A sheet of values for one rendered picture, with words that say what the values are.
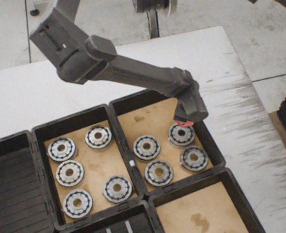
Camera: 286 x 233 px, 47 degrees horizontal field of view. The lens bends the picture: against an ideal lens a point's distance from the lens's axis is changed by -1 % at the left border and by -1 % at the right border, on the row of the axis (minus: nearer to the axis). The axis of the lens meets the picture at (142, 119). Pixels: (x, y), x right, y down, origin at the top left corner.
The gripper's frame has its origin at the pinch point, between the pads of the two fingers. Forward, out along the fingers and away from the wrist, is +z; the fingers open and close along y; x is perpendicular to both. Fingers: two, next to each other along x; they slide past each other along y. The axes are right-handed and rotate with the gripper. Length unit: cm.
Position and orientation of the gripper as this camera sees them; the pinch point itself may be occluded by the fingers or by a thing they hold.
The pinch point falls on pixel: (185, 118)
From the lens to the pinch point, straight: 117.6
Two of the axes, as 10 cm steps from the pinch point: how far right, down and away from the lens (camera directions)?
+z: 0.4, 5.0, 8.7
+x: -9.5, -2.5, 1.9
